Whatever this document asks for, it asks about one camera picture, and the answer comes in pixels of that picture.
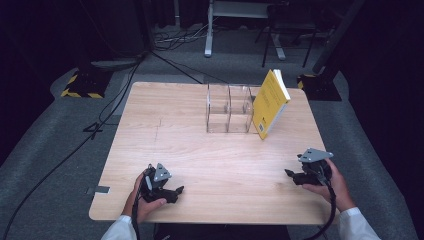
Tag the person's left hand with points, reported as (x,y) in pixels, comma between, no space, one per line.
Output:
(143,203)

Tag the black chair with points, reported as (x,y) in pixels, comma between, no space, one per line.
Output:
(286,23)

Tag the clear acrylic book rack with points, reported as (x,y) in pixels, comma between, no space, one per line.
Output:
(226,110)

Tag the white metal desk frame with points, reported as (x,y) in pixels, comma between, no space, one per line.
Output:
(209,33)

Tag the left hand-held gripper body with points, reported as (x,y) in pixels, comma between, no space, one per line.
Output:
(156,185)

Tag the black yellow striped stand base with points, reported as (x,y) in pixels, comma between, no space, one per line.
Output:
(321,88)
(86,85)

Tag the yellow book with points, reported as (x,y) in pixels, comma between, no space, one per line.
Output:
(268,103)

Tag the grey slanted pole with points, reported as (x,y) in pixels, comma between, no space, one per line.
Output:
(336,36)

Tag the person's right hand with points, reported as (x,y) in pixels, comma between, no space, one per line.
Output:
(340,190)

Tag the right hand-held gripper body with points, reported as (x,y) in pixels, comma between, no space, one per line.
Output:
(315,166)

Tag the grey tape strip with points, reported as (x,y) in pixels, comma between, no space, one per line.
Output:
(100,190)

